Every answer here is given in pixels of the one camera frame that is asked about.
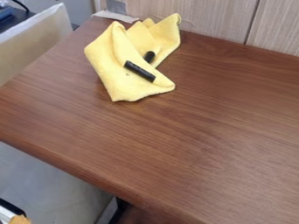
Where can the yellow cloth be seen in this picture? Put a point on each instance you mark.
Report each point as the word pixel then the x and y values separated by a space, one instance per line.
pixel 113 64

